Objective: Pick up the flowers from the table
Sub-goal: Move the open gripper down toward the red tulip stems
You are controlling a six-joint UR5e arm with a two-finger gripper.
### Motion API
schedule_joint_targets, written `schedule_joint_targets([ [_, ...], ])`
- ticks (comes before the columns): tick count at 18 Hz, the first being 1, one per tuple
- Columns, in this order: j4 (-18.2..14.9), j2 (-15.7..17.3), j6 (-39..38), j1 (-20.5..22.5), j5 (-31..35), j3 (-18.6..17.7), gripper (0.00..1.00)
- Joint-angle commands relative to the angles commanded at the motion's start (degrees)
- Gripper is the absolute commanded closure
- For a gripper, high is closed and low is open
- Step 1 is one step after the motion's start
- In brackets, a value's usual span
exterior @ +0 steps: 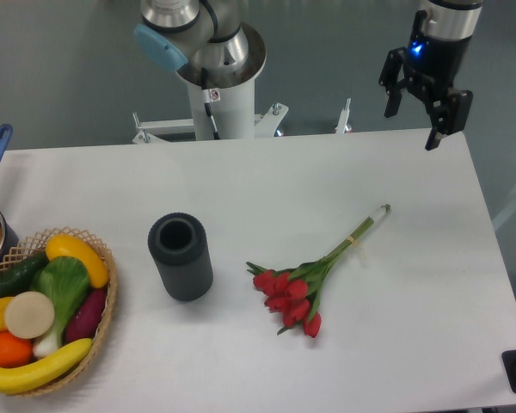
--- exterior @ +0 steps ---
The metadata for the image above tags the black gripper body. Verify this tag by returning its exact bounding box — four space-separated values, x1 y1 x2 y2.
405 1 482 101

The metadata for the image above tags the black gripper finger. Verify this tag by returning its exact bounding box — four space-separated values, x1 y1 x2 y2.
378 47 413 118
425 90 474 151

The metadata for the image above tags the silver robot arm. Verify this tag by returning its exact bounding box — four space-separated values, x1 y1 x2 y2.
134 1 482 150

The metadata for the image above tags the red tulip bouquet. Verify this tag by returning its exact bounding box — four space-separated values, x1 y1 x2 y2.
246 204 391 338

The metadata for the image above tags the dark grey ribbed vase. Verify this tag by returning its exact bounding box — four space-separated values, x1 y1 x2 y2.
147 213 213 302

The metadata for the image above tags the yellow squash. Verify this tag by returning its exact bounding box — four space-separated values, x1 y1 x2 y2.
45 233 109 288

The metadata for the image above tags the green bok choy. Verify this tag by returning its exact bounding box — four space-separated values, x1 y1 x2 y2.
29 256 89 359

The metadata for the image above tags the purple sweet potato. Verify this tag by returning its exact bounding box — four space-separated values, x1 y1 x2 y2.
64 288 107 343

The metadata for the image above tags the woven wicker basket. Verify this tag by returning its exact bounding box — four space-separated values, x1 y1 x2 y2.
0 227 118 397

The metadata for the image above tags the green cucumber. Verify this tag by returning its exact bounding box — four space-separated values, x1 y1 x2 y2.
0 251 49 299

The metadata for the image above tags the beige round disc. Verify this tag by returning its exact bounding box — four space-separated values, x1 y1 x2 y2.
4 291 55 339

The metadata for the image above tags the orange fruit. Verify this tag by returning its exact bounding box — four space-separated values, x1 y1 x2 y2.
0 331 33 368

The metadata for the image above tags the yellow banana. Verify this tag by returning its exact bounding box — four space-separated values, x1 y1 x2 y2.
0 338 93 395

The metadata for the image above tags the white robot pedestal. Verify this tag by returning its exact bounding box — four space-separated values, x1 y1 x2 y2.
132 76 289 144

